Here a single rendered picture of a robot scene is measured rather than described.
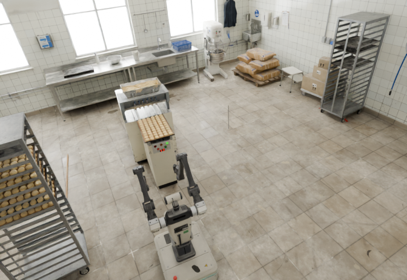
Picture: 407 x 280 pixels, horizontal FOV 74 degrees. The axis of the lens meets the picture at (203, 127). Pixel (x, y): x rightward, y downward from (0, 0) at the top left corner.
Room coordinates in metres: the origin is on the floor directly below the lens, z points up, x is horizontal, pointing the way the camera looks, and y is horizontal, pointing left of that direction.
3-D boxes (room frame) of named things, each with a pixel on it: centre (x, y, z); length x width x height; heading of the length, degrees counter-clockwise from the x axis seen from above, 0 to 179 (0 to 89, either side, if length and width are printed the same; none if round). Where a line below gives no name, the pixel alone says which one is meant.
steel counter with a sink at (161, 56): (6.08, 1.64, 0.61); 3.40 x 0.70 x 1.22; 116
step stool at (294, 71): (5.81, -2.20, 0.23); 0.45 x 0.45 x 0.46; 17
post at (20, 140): (1.69, 1.37, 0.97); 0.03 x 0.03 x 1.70; 26
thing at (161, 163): (3.19, 0.70, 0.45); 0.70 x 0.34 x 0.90; 20
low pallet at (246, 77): (6.60, -1.52, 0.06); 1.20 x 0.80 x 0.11; 28
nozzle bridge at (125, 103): (3.67, 0.87, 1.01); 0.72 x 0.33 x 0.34; 110
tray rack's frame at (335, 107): (4.50, -2.73, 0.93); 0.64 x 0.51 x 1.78; 118
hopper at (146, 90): (3.67, 0.87, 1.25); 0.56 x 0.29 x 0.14; 110
